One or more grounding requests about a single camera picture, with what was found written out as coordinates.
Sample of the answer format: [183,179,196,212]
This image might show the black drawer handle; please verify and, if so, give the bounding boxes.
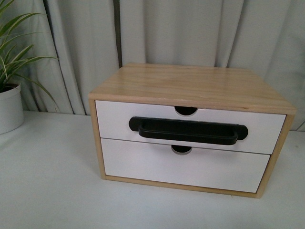
[129,116,248,146]

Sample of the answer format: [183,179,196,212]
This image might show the white drawer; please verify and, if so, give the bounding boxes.
[96,101,286,155]
[102,139,270,193]

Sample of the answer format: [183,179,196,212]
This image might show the wooden drawer cabinet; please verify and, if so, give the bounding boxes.
[89,63,296,198]

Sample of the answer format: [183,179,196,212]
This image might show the grey curtain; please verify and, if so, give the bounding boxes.
[0,0,305,131]

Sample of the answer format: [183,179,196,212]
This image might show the white plant pot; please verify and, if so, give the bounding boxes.
[0,84,24,134]

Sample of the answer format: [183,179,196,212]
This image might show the green spider plant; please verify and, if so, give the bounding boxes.
[0,0,60,112]

